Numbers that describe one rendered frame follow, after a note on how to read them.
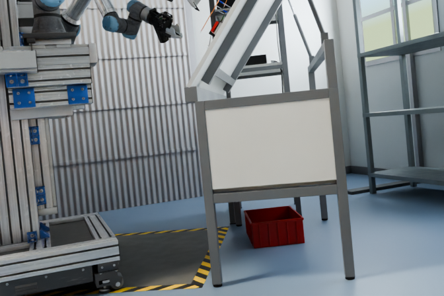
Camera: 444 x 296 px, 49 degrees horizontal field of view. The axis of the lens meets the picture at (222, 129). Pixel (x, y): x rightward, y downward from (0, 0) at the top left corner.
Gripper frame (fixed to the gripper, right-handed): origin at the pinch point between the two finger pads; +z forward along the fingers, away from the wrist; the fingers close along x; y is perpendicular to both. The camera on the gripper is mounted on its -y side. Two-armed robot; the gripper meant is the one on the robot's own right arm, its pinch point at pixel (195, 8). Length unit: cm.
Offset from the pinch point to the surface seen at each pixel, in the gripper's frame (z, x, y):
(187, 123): 28, 215, -82
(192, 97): 38, -33, -20
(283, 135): 73, -32, 2
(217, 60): 29.1, -17.8, -3.9
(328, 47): 53, -30, 38
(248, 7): 17.8, -16.3, 20.7
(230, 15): 19.0, -30.8, 12.7
